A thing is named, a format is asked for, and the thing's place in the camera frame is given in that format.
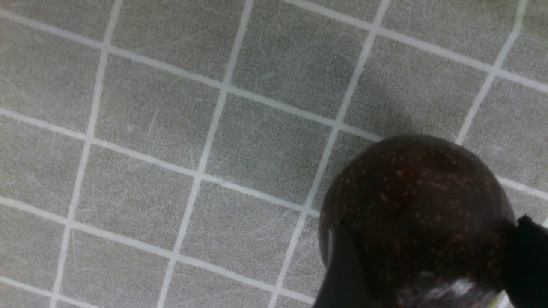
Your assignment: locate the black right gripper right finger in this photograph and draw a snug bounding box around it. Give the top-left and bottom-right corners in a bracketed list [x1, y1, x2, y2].
[505, 215, 548, 308]

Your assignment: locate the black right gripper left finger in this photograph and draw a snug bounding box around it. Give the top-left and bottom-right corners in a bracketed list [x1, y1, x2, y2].
[313, 223, 375, 308]

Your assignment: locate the dark red passion fruit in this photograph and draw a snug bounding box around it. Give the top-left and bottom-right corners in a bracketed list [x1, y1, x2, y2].
[318, 134, 515, 308]

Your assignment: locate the grey checked tablecloth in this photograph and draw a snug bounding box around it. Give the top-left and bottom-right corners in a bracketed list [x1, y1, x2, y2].
[1, 0, 547, 308]

